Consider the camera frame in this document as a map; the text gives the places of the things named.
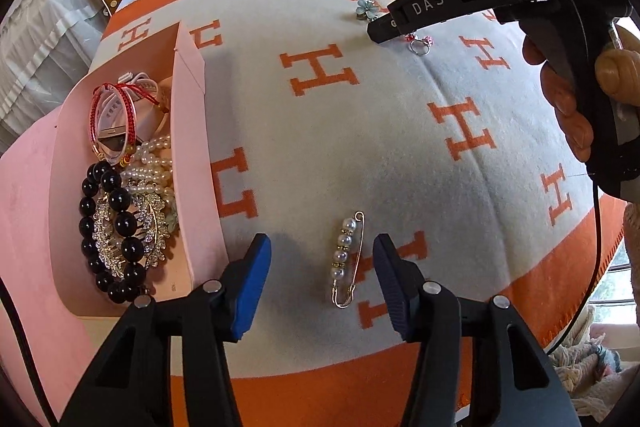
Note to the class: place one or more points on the orange and beige patterned blanket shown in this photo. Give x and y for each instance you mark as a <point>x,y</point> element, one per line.
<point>350,132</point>

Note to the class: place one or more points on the beige fringed cloth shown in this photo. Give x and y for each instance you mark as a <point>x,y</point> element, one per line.
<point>585,367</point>

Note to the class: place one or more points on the rhinestone leaf brooch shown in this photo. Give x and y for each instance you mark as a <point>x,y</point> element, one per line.
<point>150,212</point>

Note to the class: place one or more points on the white lace cover cloth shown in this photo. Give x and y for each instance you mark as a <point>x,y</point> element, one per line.
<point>35,32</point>

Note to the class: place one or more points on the pale green flower brooch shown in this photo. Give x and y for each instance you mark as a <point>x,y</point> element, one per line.
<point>367,7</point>
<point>172,219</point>

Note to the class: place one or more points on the pearl safety pin brooch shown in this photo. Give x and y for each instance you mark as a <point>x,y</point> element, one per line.
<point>345,257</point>

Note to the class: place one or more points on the person's right hand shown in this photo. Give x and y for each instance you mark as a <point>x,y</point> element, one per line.
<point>565,102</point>

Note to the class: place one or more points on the red bangle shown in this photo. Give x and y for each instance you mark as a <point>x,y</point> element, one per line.
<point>131,107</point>

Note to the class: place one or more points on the pink board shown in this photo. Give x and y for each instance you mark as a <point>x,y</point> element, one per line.
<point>25,227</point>

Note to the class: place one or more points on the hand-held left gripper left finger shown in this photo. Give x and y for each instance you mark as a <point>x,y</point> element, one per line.
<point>250,287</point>

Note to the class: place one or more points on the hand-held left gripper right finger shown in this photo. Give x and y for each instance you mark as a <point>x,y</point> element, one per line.
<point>395,287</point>

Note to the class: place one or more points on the pink cardboard box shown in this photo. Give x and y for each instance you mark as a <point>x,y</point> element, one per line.
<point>195,187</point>

